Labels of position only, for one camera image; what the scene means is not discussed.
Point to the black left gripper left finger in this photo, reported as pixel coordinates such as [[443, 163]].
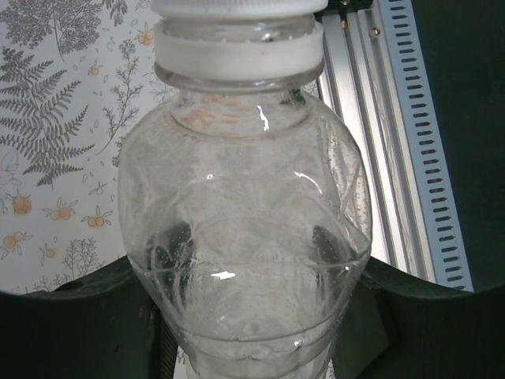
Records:
[[71, 335]]

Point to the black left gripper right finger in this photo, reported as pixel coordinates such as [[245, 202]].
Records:
[[434, 335]]

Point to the clear bottle with lime label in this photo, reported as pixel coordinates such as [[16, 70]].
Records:
[[244, 197]]

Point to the translucent white bottle cap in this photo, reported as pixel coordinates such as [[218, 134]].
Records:
[[236, 4]]

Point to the floral patterned table cover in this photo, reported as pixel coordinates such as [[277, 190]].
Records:
[[59, 118]]

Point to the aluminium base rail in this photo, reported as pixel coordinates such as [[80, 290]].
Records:
[[367, 118]]

